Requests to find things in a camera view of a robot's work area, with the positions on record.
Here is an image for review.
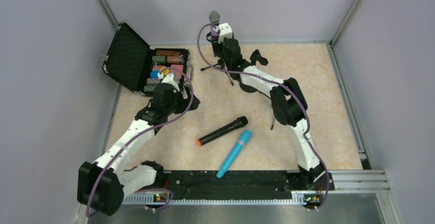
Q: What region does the purple glitter microphone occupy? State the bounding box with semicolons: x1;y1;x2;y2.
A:
208;10;220;37

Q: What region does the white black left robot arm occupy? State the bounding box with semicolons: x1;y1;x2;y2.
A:
77;74;200;218

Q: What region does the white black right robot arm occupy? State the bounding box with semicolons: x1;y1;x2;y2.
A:
206;22;331;193

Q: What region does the round base clip stand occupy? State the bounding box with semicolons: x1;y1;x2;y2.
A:
239;49;269;93

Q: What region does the purple black poker chip row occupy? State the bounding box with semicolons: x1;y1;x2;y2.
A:
143;78;162;93

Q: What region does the blue round button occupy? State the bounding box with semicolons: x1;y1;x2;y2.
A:
150;70;160;79

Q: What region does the yellow big blind button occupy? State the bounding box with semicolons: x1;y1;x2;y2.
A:
159;67;170;75

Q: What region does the red playing card deck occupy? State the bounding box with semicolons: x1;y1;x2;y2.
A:
170;65;184;79

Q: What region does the green poker chip row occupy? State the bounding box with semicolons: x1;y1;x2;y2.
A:
151;56;184;65

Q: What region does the orange brown poker chip row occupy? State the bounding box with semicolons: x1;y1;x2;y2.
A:
156;49;183;56

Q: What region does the black orange-tipped microphone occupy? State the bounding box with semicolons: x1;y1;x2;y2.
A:
197;116;248;147

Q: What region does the black poker chip case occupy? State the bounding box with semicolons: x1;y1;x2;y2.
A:
102;22;190;96

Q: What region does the turquoise toy microphone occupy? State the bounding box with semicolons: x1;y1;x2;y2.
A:
216;129;252;178

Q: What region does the shock mount tripod stand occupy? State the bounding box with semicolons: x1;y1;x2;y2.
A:
206;32;226;70

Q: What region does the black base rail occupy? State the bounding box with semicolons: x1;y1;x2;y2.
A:
157;170;334;204

